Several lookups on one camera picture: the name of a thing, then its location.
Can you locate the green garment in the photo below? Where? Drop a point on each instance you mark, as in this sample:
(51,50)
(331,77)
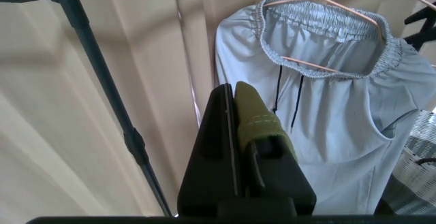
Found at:
(255,115)

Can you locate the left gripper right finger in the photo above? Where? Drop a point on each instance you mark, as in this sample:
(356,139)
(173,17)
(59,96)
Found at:
(286,183)

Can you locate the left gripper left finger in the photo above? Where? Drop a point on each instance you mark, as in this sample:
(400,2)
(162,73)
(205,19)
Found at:
(204,183)

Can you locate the pale grey shorts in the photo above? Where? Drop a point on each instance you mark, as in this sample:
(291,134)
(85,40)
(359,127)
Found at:
(340,132)

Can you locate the white laundry basket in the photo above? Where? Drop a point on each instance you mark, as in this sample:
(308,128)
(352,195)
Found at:
(415,179)

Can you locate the black clothes rack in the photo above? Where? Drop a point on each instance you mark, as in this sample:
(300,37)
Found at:
(102,77)

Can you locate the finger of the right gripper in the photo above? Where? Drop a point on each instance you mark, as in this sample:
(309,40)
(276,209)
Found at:
(424,40)
(427,14)

